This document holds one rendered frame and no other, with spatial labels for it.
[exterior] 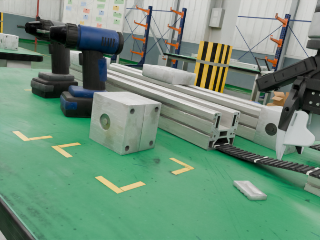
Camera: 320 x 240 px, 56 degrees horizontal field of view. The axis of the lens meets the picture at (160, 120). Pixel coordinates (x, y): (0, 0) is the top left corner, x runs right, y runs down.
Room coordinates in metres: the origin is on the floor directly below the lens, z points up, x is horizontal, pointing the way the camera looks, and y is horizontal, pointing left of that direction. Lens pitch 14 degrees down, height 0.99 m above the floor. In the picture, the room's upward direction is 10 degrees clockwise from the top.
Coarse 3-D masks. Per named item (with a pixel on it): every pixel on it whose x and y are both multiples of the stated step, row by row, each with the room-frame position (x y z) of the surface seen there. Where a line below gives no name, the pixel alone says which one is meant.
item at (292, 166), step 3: (288, 165) 0.53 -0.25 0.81; (291, 165) 0.53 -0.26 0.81; (294, 165) 0.54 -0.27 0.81; (297, 165) 0.53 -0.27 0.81; (300, 165) 0.53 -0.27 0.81; (303, 165) 0.54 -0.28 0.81; (285, 168) 0.52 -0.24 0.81; (288, 168) 0.52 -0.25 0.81; (291, 168) 0.51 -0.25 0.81; (294, 168) 0.51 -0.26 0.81
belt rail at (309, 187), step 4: (308, 176) 0.49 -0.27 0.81; (308, 180) 0.49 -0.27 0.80; (312, 180) 0.49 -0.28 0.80; (316, 180) 0.48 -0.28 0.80; (308, 184) 0.49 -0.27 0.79; (312, 184) 0.49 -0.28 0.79; (316, 184) 0.48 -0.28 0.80; (304, 188) 0.49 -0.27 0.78; (308, 188) 0.49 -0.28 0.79; (312, 188) 0.48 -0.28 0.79; (316, 188) 0.48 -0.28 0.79; (312, 192) 0.48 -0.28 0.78; (316, 192) 0.48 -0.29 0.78
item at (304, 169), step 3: (306, 165) 0.53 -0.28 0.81; (297, 168) 0.51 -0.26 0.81; (300, 168) 0.51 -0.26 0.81; (303, 168) 0.52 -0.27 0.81; (306, 168) 0.51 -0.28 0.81; (309, 168) 0.51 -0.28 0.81; (312, 168) 0.52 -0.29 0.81; (315, 168) 0.53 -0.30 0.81; (297, 171) 0.50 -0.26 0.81; (300, 171) 0.50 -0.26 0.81; (303, 171) 0.49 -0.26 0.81; (306, 171) 0.50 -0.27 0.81
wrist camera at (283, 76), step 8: (312, 56) 0.53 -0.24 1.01; (296, 64) 0.54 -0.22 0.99; (304, 64) 0.53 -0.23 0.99; (312, 64) 0.52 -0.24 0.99; (272, 72) 0.57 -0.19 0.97; (280, 72) 0.56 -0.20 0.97; (288, 72) 0.55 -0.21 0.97; (296, 72) 0.54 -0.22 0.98; (304, 72) 0.53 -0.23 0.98; (256, 80) 0.59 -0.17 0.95; (264, 80) 0.57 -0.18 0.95; (272, 80) 0.56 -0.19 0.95; (280, 80) 0.55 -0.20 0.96; (288, 80) 0.55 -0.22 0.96; (264, 88) 0.57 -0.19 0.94; (272, 88) 0.57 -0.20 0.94
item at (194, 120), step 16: (80, 80) 1.05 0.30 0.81; (112, 80) 0.89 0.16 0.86; (128, 80) 0.96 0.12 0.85; (144, 96) 0.80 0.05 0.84; (160, 96) 0.74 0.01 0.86; (176, 96) 0.80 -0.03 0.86; (160, 112) 0.73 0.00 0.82; (176, 112) 0.69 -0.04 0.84; (192, 112) 0.67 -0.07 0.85; (208, 112) 0.63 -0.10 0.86; (224, 112) 0.68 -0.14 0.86; (160, 128) 0.72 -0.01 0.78; (176, 128) 0.68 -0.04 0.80; (192, 128) 0.66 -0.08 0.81; (208, 128) 0.62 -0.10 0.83; (224, 128) 0.66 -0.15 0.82; (208, 144) 0.62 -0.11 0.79
